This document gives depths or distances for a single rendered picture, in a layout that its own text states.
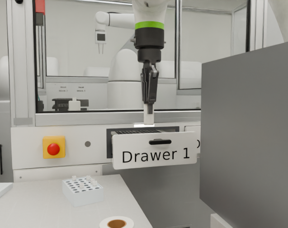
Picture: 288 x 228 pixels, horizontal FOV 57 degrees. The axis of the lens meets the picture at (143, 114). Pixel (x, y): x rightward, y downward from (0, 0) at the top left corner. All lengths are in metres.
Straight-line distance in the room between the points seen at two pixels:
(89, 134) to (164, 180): 0.35
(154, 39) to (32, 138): 0.53
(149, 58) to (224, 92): 0.28
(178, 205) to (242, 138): 0.63
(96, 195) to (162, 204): 0.42
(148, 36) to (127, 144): 0.34
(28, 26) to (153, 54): 0.44
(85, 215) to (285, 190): 0.45
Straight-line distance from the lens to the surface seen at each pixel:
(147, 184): 1.07
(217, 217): 0.71
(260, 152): 0.54
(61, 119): 0.98
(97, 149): 1.00
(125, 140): 0.84
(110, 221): 0.58
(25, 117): 0.99
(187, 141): 0.91
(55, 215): 0.73
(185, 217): 1.19
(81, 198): 0.75
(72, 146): 0.99
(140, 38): 0.82
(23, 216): 0.75
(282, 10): 0.94
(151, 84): 0.79
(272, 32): 2.87
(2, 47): 4.29
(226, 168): 0.65
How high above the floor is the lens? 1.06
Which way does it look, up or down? 4 degrees down
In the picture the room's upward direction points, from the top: straight up
